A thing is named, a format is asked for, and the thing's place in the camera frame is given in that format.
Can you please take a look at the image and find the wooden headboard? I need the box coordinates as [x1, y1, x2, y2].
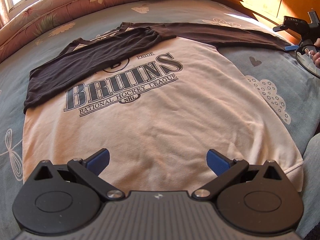
[207, 0, 320, 46]

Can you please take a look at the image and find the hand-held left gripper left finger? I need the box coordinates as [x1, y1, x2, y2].
[34, 148, 125, 202]

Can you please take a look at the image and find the person's right hand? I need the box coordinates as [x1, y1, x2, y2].
[310, 37, 320, 68]

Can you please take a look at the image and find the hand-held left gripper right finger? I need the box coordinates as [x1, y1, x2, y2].
[192, 149, 287, 202]

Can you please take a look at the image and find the bed with blue floral sheet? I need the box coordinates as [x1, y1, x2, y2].
[0, 0, 320, 205]

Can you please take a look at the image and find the folded floral quilt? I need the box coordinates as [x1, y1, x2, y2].
[0, 0, 150, 63]

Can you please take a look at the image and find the cream and black raglan sweatshirt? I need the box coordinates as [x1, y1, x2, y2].
[22, 22, 304, 188]

